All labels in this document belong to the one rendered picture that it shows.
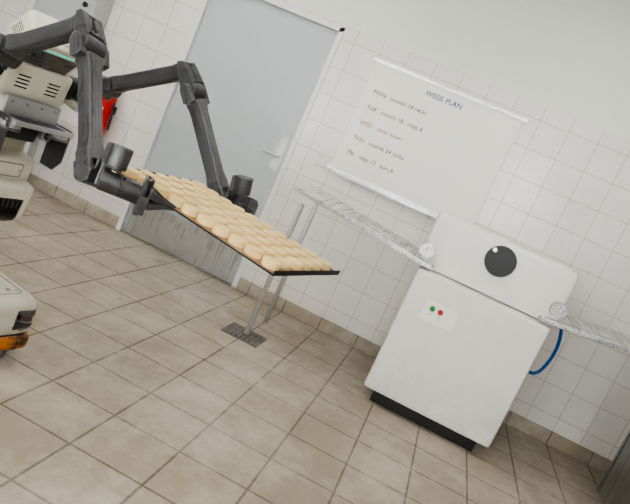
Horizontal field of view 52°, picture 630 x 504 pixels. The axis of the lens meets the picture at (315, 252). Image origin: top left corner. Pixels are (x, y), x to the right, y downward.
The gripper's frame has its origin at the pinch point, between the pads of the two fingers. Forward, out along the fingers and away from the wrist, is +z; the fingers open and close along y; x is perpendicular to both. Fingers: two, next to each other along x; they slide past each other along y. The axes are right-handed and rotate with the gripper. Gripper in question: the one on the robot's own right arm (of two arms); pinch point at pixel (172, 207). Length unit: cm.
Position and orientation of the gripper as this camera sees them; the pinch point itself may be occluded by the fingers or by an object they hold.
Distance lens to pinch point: 176.3
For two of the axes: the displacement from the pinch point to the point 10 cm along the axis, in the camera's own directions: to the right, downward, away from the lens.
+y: 4.3, -8.9, -1.7
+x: -2.5, -3.0, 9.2
